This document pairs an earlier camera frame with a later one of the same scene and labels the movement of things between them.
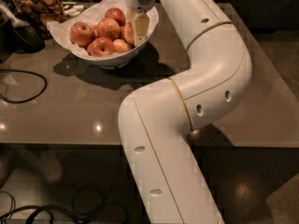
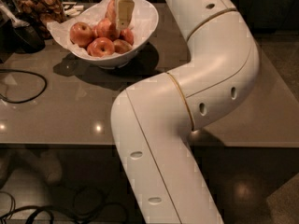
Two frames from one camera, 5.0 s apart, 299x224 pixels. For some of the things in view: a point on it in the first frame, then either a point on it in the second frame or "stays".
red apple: (81, 34) stays
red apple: (100, 47) stays
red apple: (108, 28) stays
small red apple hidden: (95, 33) stays
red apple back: (117, 14) -> (127, 35)
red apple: (126, 34) -> (111, 11)
